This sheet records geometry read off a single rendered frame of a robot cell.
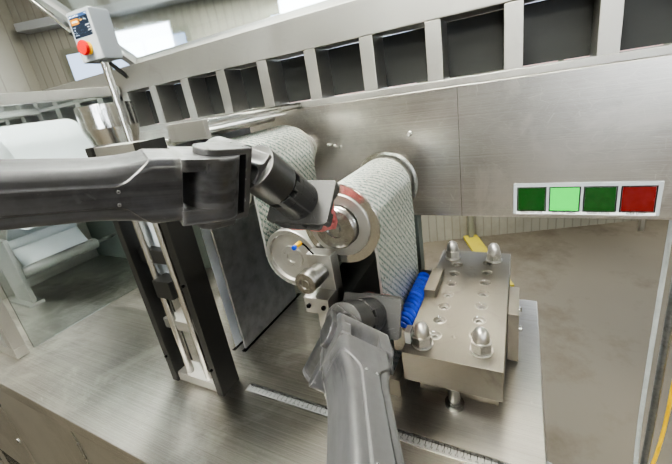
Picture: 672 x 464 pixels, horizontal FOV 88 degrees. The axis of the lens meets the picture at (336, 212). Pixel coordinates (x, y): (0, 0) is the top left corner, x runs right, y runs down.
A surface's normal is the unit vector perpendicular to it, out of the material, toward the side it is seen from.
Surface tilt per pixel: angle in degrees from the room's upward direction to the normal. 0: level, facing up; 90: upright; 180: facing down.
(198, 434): 0
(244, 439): 0
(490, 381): 90
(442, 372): 90
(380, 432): 37
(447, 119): 90
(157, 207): 100
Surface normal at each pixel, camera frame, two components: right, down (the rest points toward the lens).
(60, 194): 0.58, 0.35
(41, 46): -0.08, 0.33
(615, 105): -0.43, 0.36
